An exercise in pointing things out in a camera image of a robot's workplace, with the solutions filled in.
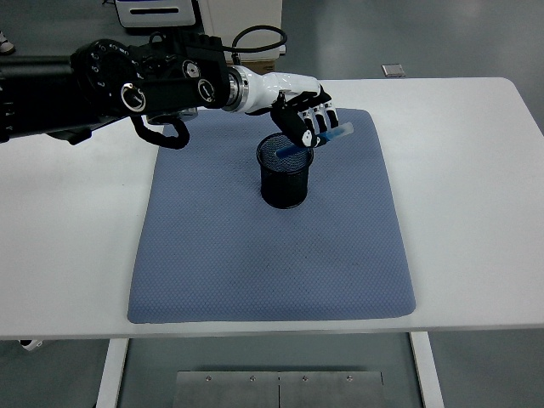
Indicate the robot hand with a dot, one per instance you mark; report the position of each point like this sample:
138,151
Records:
276,87

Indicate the blue marker pen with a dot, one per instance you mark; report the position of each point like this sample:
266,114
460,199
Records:
340,131

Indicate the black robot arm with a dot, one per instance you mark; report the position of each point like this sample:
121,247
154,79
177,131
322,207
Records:
127,85

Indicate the black mesh pen holder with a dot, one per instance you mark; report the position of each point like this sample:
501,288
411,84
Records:
285,183

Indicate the brown cardboard box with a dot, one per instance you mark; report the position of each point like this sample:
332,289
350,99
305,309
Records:
263,67

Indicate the white cabinet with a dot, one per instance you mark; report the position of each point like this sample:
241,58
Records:
242,13

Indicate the grey floor socket plate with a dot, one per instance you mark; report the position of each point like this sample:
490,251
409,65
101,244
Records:
392,70

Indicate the blue-grey quilted mat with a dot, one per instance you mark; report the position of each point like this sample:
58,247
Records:
263,263

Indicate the grey metal plate with screws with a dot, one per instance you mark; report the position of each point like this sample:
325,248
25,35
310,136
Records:
227,391
331,391

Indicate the white table leg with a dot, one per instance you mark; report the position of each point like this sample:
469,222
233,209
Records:
111,374
427,374

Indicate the white and black robot part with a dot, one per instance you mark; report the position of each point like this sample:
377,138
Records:
30,343

